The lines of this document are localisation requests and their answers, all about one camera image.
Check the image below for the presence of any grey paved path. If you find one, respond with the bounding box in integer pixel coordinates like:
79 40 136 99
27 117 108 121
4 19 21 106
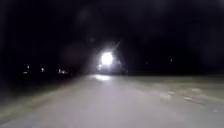
0 73 224 128

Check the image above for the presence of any street lamp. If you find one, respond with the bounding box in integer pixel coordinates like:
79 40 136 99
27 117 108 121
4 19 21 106
98 49 116 74

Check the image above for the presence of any rough ground verge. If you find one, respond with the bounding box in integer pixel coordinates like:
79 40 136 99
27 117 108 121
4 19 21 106
109 73 224 111

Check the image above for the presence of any dark ground verge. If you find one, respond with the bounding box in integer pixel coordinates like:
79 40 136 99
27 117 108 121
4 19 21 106
0 74 88 116

